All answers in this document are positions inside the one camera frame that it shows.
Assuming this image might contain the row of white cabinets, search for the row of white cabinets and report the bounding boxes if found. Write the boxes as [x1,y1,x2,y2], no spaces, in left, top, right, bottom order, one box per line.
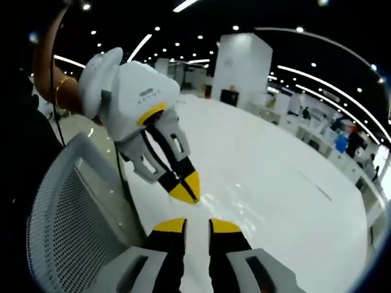
[265,91,389,226]

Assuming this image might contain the white square pillar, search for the white square pillar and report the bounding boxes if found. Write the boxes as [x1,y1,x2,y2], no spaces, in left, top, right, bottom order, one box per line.
[211,32,274,106]

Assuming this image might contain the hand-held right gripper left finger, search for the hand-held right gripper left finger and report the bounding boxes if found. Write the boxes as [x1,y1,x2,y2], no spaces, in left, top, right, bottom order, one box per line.
[99,217,188,293]

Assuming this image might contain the black cable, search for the black cable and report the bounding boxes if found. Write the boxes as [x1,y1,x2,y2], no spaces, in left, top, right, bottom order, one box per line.
[48,39,67,147]

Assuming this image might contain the ceiling spot lights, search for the ceiling spot lights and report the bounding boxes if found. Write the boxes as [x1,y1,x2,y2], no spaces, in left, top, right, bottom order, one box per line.
[29,0,386,144]

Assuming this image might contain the person's dark clothing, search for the person's dark clothing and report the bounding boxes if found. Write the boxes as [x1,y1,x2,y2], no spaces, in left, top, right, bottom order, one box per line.
[0,70,64,220]

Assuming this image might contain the grey mesh chair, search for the grey mesh chair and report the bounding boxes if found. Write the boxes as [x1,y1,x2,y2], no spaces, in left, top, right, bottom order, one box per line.
[26,132,147,291]

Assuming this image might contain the black box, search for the black box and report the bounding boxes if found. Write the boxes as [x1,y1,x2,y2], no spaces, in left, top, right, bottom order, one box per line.
[220,88,240,107]

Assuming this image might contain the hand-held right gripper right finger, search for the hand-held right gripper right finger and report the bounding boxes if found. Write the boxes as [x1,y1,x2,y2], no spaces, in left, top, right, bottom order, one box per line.
[208,218,306,293]

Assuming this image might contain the blue container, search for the blue container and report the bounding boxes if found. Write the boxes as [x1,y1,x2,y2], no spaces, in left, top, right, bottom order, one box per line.
[335,134,349,153]

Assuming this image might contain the ceiling light strips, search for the ceiling light strips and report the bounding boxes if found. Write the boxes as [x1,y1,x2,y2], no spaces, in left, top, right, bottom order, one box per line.
[53,0,391,144]

